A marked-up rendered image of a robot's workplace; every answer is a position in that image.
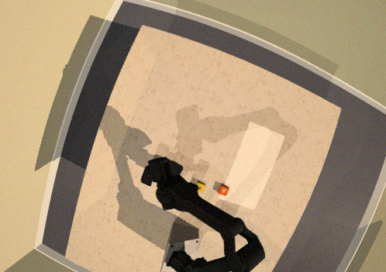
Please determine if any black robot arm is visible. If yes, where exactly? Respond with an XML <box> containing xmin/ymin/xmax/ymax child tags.
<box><xmin>148</xmin><ymin>157</ymin><xmax>265</xmax><ymax>272</ymax></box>

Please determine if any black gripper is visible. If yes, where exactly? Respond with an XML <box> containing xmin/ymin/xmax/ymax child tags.
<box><xmin>140</xmin><ymin>165</ymin><xmax>199</xmax><ymax>190</ymax></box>

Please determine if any orange block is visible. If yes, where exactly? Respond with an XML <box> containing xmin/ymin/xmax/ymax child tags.
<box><xmin>218</xmin><ymin>184</ymin><xmax>229</xmax><ymax>196</ymax></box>

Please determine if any yellow block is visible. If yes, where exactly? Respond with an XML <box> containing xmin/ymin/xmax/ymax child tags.
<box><xmin>196</xmin><ymin>181</ymin><xmax>205</xmax><ymax>193</ymax></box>

